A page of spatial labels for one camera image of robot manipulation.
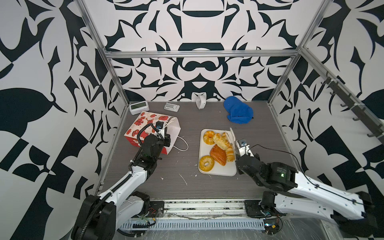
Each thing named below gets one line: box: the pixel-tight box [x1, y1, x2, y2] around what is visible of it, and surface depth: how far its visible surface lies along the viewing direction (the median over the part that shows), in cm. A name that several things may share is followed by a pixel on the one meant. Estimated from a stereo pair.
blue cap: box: [223, 96, 254, 125], surface depth 114 cm
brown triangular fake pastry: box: [209, 144, 227, 167], surface depth 91 cm
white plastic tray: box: [198, 129, 237, 177], surface depth 91 cm
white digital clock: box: [129, 101, 150, 115], surface depth 114 cm
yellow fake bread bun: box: [203, 130, 216, 145], surface depth 98 cm
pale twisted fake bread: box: [212, 132, 230, 150], surface depth 91 cm
